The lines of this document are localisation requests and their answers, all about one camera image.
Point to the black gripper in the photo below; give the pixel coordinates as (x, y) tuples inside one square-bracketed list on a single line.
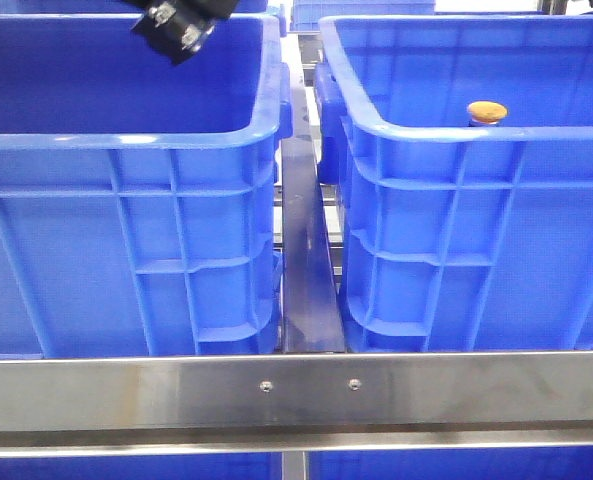
[(178, 29)]

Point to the blue crate rear right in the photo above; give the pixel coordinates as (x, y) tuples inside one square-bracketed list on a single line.
[(306, 14)]

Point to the blue plastic crate left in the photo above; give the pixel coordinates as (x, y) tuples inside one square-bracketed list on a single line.
[(136, 196)]

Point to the blue plastic crate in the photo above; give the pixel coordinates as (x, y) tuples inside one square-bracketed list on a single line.
[(460, 238), (136, 196)]

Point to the blue plastic crate right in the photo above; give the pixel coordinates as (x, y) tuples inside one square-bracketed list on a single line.
[(460, 238)]

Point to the steel centre divider bar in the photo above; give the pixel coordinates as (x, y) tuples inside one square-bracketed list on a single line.
[(312, 322)]

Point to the blue crate lower left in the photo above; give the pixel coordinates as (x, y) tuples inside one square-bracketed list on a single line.
[(210, 466)]

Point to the blue crate lower right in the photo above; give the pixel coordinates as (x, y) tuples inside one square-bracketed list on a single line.
[(479, 463)]

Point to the stainless steel front rail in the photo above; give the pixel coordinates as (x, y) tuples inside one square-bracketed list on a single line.
[(311, 402)]

